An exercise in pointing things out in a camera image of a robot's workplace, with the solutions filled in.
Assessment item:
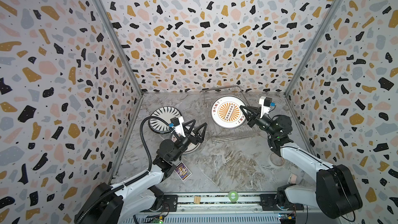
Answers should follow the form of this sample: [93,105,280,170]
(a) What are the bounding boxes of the black corrugated cable hose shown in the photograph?
[74,116,172,224]

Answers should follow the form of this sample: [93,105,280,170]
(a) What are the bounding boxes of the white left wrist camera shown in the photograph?
[169,116,186,137]

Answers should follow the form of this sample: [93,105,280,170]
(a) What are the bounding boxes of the clear tape roll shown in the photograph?
[269,153,285,167]

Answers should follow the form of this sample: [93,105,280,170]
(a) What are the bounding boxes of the small wooden block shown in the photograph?
[193,196,201,204]

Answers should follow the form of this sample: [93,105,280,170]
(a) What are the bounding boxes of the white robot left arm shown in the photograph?
[74,116,207,224]

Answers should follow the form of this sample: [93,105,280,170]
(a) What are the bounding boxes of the white plate black stripes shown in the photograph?
[148,106,181,134]

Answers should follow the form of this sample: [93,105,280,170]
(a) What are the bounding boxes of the metal wire dish rack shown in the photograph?
[200,85,260,144]

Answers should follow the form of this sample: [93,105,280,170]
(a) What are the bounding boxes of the white plate orange sunburst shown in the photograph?
[170,131,204,155]

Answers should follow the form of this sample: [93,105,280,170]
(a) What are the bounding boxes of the purple playing card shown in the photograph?
[175,162,192,181]

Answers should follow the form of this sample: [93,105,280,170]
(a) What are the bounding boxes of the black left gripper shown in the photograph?
[170,119,205,163]

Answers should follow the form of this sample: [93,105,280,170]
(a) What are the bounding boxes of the green tape roll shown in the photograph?
[228,190,239,203]

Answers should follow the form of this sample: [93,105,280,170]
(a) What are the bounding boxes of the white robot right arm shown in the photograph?
[240,105,363,219]

